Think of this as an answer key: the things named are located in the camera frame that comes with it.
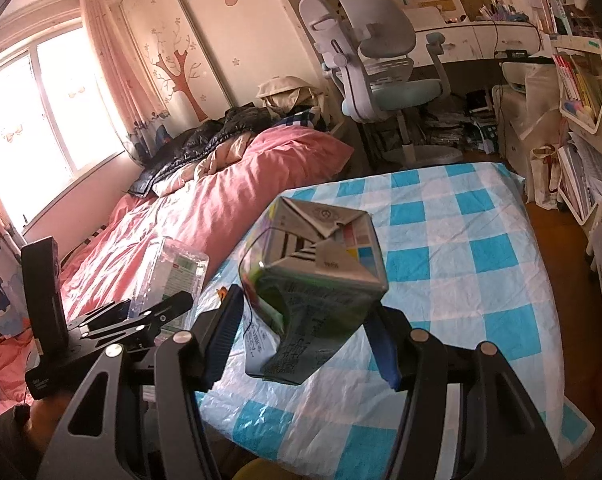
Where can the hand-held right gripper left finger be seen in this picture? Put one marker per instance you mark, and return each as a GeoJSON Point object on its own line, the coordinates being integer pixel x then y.
{"type": "Point", "coordinates": [226, 335]}

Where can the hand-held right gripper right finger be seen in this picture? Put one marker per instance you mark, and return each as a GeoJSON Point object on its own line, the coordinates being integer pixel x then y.
{"type": "Point", "coordinates": [381, 350]}

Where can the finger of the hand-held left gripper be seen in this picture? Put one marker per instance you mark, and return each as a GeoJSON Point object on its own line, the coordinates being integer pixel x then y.
{"type": "Point", "coordinates": [101, 312]}
{"type": "Point", "coordinates": [171, 307]}

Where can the clear plastic bottle green label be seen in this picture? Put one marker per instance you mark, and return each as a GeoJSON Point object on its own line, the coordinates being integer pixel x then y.
{"type": "Point", "coordinates": [176, 265]}

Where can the light blue drink carton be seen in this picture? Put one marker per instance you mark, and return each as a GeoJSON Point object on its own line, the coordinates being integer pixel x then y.
{"type": "Point", "coordinates": [321, 270]}

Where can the yellow bin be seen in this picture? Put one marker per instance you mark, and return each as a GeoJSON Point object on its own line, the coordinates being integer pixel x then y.
{"type": "Point", "coordinates": [253, 471]}

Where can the blue checkered tablecloth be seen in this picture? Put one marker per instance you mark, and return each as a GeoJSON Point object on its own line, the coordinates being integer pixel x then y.
{"type": "Point", "coordinates": [456, 285]}

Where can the pink duvet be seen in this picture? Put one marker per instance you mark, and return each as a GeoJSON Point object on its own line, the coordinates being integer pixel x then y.
{"type": "Point", "coordinates": [206, 200]}

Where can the beige blanket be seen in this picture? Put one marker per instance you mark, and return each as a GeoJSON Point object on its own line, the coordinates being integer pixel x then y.
{"type": "Point", "coordinates": [221, 152]}

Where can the black puffer jacket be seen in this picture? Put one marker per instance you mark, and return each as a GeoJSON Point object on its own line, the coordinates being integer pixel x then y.
{"type": "Point", "coordinates": [206, 135]}

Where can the window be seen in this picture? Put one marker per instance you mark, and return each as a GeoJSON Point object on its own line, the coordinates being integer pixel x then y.
{"type": "Point", "coordinates": [56, 110]}

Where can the blue plaid cloth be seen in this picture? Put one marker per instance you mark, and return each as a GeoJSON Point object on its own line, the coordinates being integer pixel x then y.
{"type": "Point", "coordinates": [301, 119]}

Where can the pile of magazines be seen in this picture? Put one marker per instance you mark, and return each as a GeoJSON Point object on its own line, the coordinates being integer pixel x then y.
{"type": "Point", "coordinates": [456, 130]}

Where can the white tote bag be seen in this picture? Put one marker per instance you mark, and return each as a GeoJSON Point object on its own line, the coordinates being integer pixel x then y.
{"type": "Point", "coordinates": [543, 180]}

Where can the pink curtain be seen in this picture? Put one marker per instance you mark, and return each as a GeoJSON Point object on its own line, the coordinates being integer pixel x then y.
{"type": "Point", "coordinates": [116, 60]}

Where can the beige fabric bundle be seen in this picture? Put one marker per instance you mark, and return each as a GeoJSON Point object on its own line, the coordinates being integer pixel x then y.
{"type": "Point", "coordinates": [286, 90]}

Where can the wardrobe with tree decal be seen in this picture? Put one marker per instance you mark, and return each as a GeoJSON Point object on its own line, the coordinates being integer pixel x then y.
{"type": "Point", "coordinates": [206, 35]}

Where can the small white book rack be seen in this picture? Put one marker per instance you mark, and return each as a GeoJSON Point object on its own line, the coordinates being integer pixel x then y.
{"type": "Point", "coordinates": [581, 110]}

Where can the grey desk chair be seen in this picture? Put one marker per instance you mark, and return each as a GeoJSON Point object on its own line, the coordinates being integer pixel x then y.
{"type": "Point", "coordinates": [376, 25]}

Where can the white desk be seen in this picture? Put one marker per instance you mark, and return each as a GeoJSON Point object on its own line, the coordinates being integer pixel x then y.
{"type": "Point", "coordinates": [481, 35]}

